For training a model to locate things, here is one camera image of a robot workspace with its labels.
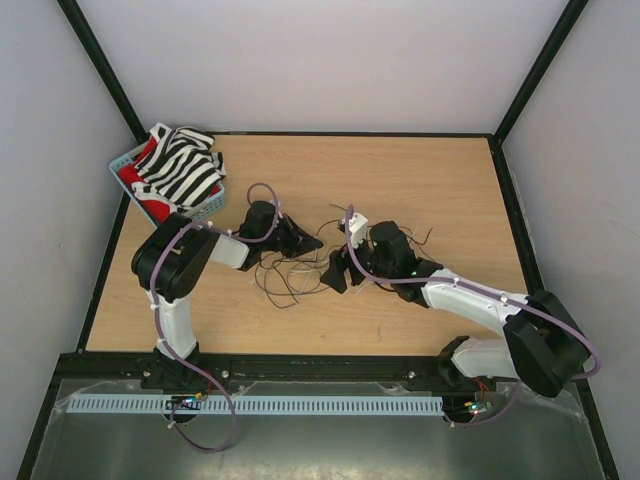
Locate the red cloth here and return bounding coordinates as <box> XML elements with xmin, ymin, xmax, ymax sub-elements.
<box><xmin>110</xmin><ymin>138</ymin><xmax>176</xmax><ymax>225</ymax></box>

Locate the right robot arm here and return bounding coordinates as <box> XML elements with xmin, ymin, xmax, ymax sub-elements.
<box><xmin>321</xmin><ymin>213</ymin><xmax>596</xmax><ymax>398</ymax></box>

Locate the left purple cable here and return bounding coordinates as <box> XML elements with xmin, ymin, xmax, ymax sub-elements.
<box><xmin>148</xmin><ymin>182</ymin><xmax>286</xmax><ymax>454</ymax></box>

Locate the white thin wire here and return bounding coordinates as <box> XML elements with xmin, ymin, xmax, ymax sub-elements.
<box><xmin>249</xmin><ymin>219</ymin><xmax>426</xmax><ymax>296</ymax></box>

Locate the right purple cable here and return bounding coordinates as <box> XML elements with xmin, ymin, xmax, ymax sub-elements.
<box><xmin>344</xmin><ymin>204</ymin><xmax>601</xmax><ymax>429</ymax></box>

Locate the light blue plastic basket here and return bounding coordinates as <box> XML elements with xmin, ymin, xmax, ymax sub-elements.
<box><xmin>108</xmin><ymin>152</ymin><xmax>226</xmax><ymax>227</ymax></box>

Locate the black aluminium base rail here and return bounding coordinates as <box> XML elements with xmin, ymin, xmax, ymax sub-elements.
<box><xmin>55</xmin><ymin>352</ymin><xmax>496</xmax><ymax>395</ymax></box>

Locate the black white striped cloth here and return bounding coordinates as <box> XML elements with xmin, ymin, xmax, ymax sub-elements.
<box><xmin>137</xmin><ymin>123</ymin><xmax>227</xmax><ymax>205</ymax></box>

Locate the dark brown wire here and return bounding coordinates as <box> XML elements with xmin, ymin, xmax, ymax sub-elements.
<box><xmin>252</xmin><ymin>254</ymin><xmax>331</xmax><ymax>309</ymax></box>

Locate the purple cable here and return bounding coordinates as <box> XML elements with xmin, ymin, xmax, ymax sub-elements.
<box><xmin>148</xmin><ymin>182</ymin><xmax>286</xmax><ymax>454</ymax></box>
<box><xmin>344</xmin><ymin>204</ymin><xmax>601</xmax><ymax>429</ymax></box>

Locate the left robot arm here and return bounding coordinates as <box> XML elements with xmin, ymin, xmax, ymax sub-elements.
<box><xmin>131</xmin><ymin>200</ymin><xmax>323</xmax><ymax>388</ymax></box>

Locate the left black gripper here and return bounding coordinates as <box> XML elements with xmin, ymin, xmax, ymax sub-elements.
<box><xmin>260</xmin><ymin>213</ymin><xmax>323</xmax><ymax>260</ymax></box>

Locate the light blue slotted cable duct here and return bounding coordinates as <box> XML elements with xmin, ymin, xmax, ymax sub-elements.
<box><xmin>65</xmin><ymin>394</ymin><xmax>443</xmax><ymax>416</ymax></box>

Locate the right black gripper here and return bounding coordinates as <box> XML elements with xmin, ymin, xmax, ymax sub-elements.
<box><xmin>319</xmin><ymin>229</ymin><xmax>395</xmax><ymax>295</ymax></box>

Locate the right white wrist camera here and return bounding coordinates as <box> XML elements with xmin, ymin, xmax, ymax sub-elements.
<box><xmin>340</xmin><ymin>212</ymin><xmax>368</xmax><ymax>249</ymax></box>

